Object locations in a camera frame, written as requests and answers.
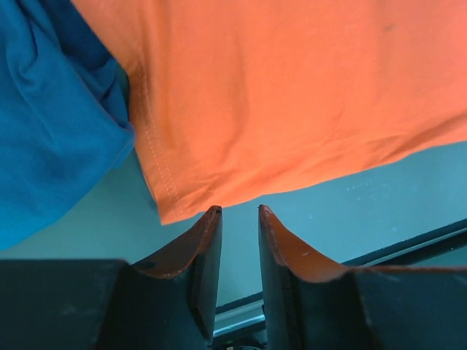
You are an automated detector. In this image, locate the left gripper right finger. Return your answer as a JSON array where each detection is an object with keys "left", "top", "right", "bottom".
[{"left": 258, "top": 206, "right": 466, "bottom": 349}]

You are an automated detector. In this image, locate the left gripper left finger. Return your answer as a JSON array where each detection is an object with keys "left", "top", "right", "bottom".
[{"left": 1, "top": 206, "right": 222, "bottom": 349}]

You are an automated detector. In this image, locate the orange t shirt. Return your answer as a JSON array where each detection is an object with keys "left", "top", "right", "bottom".
[{"left": 74, "top": 1, "right": 466, "bottom": 225}]

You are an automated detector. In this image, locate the blue t shirt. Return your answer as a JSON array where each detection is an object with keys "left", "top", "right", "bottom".
[{"left": 1, "top": 1, "right": 135, "bottom": 249}]

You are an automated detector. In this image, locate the aluminium frame rail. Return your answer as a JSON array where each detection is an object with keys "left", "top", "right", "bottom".
[{"left": 213, "top": 292, "right": 265, "bottom": 338}]

